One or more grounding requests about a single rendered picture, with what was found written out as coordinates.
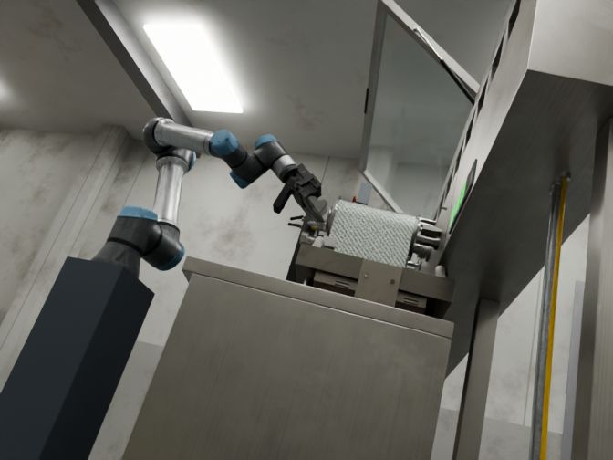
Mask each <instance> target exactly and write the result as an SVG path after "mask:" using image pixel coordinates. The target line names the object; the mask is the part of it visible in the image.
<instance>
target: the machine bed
mask: <svg viewBox="0 0 613 460"><path fill-rule="evenodd" d="M182 272H183V274H184V275H185V277H186V279H187V281H188V283H189V282H190V279H191V276H192V273H194V274H198V275H202V276H206V277H212V278H215V279H219V280H222V281H226V282H230V283H234V284H237V285H241V286H245V287H249V288H255V289H259V290H262V291H265V292H269V293H273V294H277V295H280V296H284V297H288V298H294V299H298V300H302V301H305V302H308V303H312V304H316V305H319V306H323V307H327V308H333V309H337V310H341V311H345V312H348V313H351V314H355V315H359V316H362V317H366V318H370V319H376V320H380V321H384V322H388V323H391V324H395V325H398V326H402V327H405V328H409V329H415V330H419V331H423V332H427V333H430V334H434V335H438V336H441V337H444V338H448V339H451V338H452V333H453V327H454V323H453V322H450V321H447V320H443V319H436V318H433V317H429V316H425V315H422V314H418V313H414V312H410V311H407V310H403V309H399V308H393V307H389V306H385V305H381V304H378V303H374V302H370V301H367V300H363V299H360V298H353V297H350V296H346V295H342V294H338V293H335V292H331V291H327V290H324V289H320V288H316V287H310V286H306V285H302V284H298V283H295V282H291V281H287V280H283V279H280V278H276V277H270V276H266V275H262V274H258V273H255V272H251V271H247V270H243V269H240V268H236V267H229V266H226V265H222V264H218V263H214V262H211V261H207V260H203V259H200V258H196V257H192V256H187V257H186V258H185V260H184V263H183V265H182Z"/></svg>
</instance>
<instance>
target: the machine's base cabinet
mask: <svg viewBox="0 0 613 460"><path fill-rule="evenodd" d="M451 342H452V340H451V339H448V338H444V337H441V336H438V335H434V334H430V333H427V332H423V331H419V330H415V329H409V328H405V327H402V326H398V325H395V324H391V323H388V322H384V321H380V320H376V319H370V318H366V317H362V316H359V315H355V314H351V313H348V312H345V311H341V310H337V309H333V308H327V307H323V306H319V305H316V304H312V303H308V302H305V301H302V300H298V299H294V298H288V297H284V296H280V295H277V294H273V293H269V292H265V291H262V290H259V289H255V288H251V287H245V286H241V285H237V284H234V283H230V282H226V281H222V280H219V279H215V278H212V277H206V276H202V275H198V274H194V273H192V276H191V279H190V282H189V284H188V287H187V288H186V291H185V294H184V296H183V299H182V303H181V305H180V307H179V310H178V312H177V315H176V318H175V320H174V322H173V324H172V327H171V331H170V334H169V337H168V339H167V341H166V343H165V346H164V349H163V351H162V354H161V357H160V360H159V362H158V365H157V367H156V370H155V372H154V374H153V377H152V379H151V384H150V386H149V389H148V391H147V393H146V396H145V398H144V401H143V404H142V406H141V408H140V412H139V415H138V417H137V420H136V422H135V424H134V427H133V429H132V432H131V434H130V439H129V441H128V443H127V445H126V448H125V451H124V453H123V456H122V458H121V460H431V454H432V448H433V443H434V437H435V433H436V427H437V422H438V416H439V411H440V406H441V400H442V390H443V385H444V380H445V374H446V369H447V363H448V359H449V353H450V347H451Z"/></svg>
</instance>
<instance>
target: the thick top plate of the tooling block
mask: <svg viewBox="0 0 613 460"><path fill-rule="evenodd" d="M363 259H366V258H362V257H358V256H352V255H348V254H344V253H339V252H336V251H332V250H328V249H325V248H321V247H317V246H310V245H306V244H301V246H300V249H299V252H298V256H297V259H296V282H297V283H298V284H302V285H303V283H304V280H305V277H310V278H312V279H313V282H312V285H311V287H313V285H314V277H315V274H316V271H320V272H324V273H328V274H331V275H335V276H339V277H345V278H349V279H353V280H357V281H358V278H359V274H360V270H361V267H362V263H363ZM455 284H456V280H452V279H449V278H445V277H438V276H434V275H431V274H426V273H422V272H419V271H415V270H411V269H408V268H404V267H403V269H402V274H401V278H400V285H399V290H398V291H401V292H405V293H409V294H412V295H416V296H420V297H424V298H427V302H426V308H434V309H435V311H434V316H433V317H434V318H436V319H442V318H443V317H444V315H445V313H446V312H447V310H448V308H449V307H450V305H451V304H452V300H453V294H454V289H455ZM426 308H425V310H424V311H423V314H422V315H425V312H426Z"/></svg>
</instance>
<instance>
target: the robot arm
mask: <svg viewBox="0 0 613 460"><path fill-rule="evenodd" d="M142 135H143V140H144V142H145V144H146V146H147V147H148V148H149V149H150V150H151V151H152V152H153V153H154V154H155V155H156V156H157V161H156V169H157V170H158V172H159V176H158V182H157V187H156V194H155V199H154V205H153V210H152V211H151V210H149V209H147V208H144V207H140V206H137V205H126V206H124V207H122V208H121V210H120V212H119V215H117V219H116V221H115V223H114V226H113V227H112V229H111V231H110V233H109V237H108V239H107V241H106V243H105V245H104V246H103V247H102V248H101V249H100V250H99V252H98V253H97V254H96V255H95V256H94V257H92V258H91V260H92V261H97V262H102V263H108V264H113V265H119V266H124V267H126V268H127V269H128V270H129V271H130V272H131V274H133V275H134V276H135V277H136V278H137V279H139V277H140V260H141V259H143V260H145V261H146V262H147V263H149V264H150V265H151V266H152V267H155V268H157V269H158V270H160V271H167V270H170V269H172V268H174V267H176V266H177V265H178V264H179V263H180V262H181V261H182V259H183V256H184V253H185V249H184V246H183V244H182V243H180V241H179V240H180V228H179V227H178V226H177V218H178V212H179V204H180V198H181V190H182V177H183V176H184V175H185V174H186V173H187V172H188V171H189V170H190V169H191V168H192V166H194V164H195V161H196V154H195V152H199V153H203V154H207V155H210V156H213V157H216V158H220V159H222V160H224V161H225V162H226V164H227V165H228V166H229V167H230V168H231V169H232V170H231V171H230V172H229V174H230V176H231V178H232V179H233V180H234V182H235V183H236V184H237V185H238V186H239V187H240V188H241V189H244V188H246V187H247V186H249V185H250V184H251V183H254V181H255V180H257V179H258V178H259V177H260V176H262V175H263V174H264V173H266V172H267V171H268V170H269V169H271V170H272V171H273V172H274V174H275V175H276V176H277V178H278V179H279V180H281V182H282V183H285V186H284V187H283V189H282V191H281V192H280V194H279V195H278V196H277V198H276V200H275V201H274V203H273V209H274V212H275V213H277V214H280V213H281V212H282V210H283V209H284V208H285V205H286V202H287V201H288V199H289V197H290V196H291V194H292V195H293V196H294V199H295V200H296V202H297V203H298V205H300V206H301V208H302V209H303V211H304V212H305V213H306V214H307V215H308V216H309V217H310V218H311V219H312V220H313V221H315V222H316V223H317V221H319V222H322V223H324V222H325V221H324V219H323V217H322V216H323V215H324V214H325V213H326V212H327V208H326V206H327V200H318V199H317V198H318V197H320V196H322V194H321V185H322V184H321V183H320V181H319V180H318V179H317V177H316V176H315V175H314V174H313V173H310V172H309V171H308V169H307V168H306V167H305V165H304V164H303V163H301V164H299V165H298V166H297V164H296V163H295V162H294V160H293V159H292V158H291V157H290V156H289V154H288V153H287V152H286V150H285V149H284V148H283V147H282V145H281V143H280V142H279V141H278V140H277V139H276V138H275V137H274V136H273V135H271V134H266V135H263V136H262V137H260V138H259V139H258V140H257V142H256V143H255V152H254V153H252V154H251V155H250V154H249V153H248V152H247V151H246V150H245V148H244V147H243V146H242V145H241V144H240V142H239V141H238V140H237V139H236V138H235V136H234V135H233V134H232V133H231V132H230V131H228V130H221V131H217V132H211V131H204V130H200V129H196V128H192V127H188V126H184V125H180V124H176V123H175V122H174V121H173V120H170V119H166V118H154V119H152V120H150V121H148V122H147V123H146V125H145V126H144V129H143V133H142ZM314 177H315V178H314Z"/></svg>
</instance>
